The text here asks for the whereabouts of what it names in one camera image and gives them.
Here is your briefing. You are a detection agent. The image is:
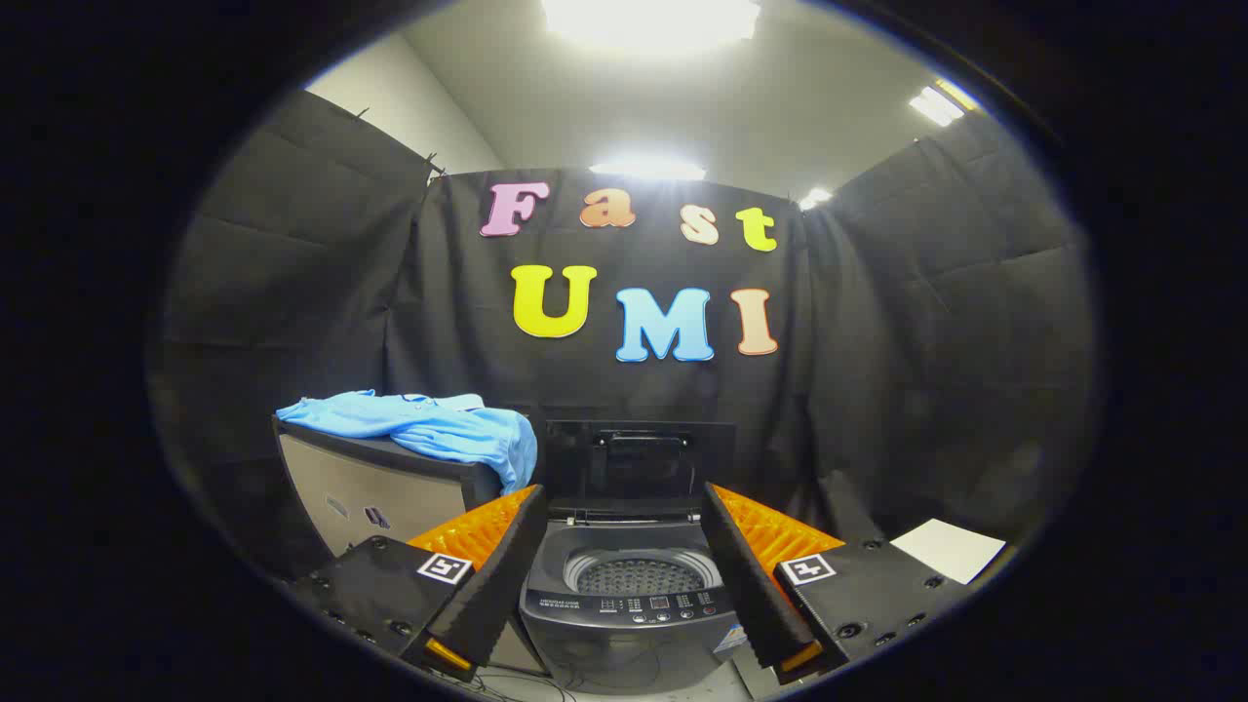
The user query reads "large ceiling light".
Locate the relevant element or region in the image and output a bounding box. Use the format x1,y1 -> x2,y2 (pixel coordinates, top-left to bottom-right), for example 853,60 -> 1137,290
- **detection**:
541,0 -> 761,55

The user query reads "grey cabinet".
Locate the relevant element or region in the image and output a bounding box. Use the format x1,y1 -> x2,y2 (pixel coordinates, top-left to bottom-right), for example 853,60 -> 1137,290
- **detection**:
273,417 -> 547,676

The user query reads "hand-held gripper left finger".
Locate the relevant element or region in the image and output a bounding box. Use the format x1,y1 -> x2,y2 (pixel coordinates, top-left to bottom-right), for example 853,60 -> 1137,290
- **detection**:
292,485 -> 550,683

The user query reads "black washing machine lid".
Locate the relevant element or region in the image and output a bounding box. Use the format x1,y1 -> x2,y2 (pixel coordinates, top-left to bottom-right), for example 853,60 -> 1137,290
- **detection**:
542,419 -> 738,520

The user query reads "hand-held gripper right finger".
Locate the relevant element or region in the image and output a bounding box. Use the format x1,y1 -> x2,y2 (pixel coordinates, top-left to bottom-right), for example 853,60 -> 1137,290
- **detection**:
702,482 -> 966,685

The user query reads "light blue polo shirt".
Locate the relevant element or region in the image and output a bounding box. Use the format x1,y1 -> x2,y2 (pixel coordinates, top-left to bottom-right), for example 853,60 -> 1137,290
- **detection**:
275,390 -> 539,496

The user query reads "white flat sheet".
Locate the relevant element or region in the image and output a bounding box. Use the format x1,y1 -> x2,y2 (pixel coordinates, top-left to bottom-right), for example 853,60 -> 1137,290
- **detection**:
889,519 -> 1007,586

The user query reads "dark grey washing machine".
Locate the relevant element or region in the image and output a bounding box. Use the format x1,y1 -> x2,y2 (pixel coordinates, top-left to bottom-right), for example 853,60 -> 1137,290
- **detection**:
520,507 -> 752,695

